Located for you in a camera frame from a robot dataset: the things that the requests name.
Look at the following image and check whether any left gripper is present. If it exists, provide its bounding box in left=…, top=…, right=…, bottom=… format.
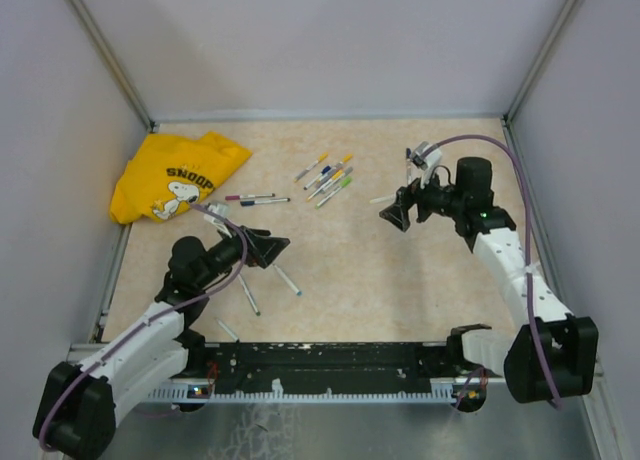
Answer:
left=195, top=219, right=289, bottom=289

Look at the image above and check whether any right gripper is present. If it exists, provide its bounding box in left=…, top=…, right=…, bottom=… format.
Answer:
left=380, top=162, right=465, bottom=231

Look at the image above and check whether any peach capped pen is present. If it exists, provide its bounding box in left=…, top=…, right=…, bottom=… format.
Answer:
left=369, top=195, right=395, bottom=204

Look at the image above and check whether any black capped pen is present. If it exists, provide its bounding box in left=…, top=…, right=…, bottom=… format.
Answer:
left=215, top=317, right=240, bottom=342

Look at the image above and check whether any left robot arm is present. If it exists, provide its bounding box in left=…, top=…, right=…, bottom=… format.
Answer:
left=32, top=226, right=290, bottom=459

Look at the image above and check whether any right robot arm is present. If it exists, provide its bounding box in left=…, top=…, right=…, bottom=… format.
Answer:
left=379, top=154, right=599, bottom=403

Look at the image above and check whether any dark blue capped pen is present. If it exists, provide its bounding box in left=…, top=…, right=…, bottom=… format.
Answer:
left=240, top=197, right=291, bottom=207

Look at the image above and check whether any magenta capped pen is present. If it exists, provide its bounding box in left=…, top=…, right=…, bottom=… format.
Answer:
left=224, top=193, right=275, bottom=201

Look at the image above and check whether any light green capped pen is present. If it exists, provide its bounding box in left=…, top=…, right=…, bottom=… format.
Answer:
left=315, top=176, right=352, bottom=210

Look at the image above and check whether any grey capped pen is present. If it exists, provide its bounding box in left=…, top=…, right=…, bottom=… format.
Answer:
left=321, top=167, right=353, bottom=192

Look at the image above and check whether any yellow capped pen middle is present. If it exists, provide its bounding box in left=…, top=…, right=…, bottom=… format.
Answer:
left=306, top=169, right=344, bottom=202

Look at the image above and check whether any navy capped pen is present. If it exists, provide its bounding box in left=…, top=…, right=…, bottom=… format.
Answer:
left=303, top=165, right=332, bottom=190

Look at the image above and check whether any yellow Snoopy t-shirt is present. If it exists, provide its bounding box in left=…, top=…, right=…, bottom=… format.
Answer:
left=109, top=131, right=252, bottom=225

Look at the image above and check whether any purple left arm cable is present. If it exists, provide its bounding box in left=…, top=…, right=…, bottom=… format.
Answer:
left=38, top=204, right=249, bottom=451

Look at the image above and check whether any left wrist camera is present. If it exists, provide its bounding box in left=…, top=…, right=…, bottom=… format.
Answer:
left=204, top=202, right=230, bottom=223

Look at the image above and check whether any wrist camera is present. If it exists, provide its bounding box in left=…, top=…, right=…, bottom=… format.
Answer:
left=204, top=202, right=230, bottom=223
left=409, top=141, right=442, bottom=176

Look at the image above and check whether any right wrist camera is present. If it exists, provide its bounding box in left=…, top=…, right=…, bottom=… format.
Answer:
left=409, top=141, right=442, bottom=176

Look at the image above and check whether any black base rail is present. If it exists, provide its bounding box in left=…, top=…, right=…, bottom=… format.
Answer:
left=170, top=342, right=478, bottom=395

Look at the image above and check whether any aluminium frame rail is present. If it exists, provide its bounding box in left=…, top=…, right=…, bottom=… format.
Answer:
left=64, top=342, right=606, bottom=381

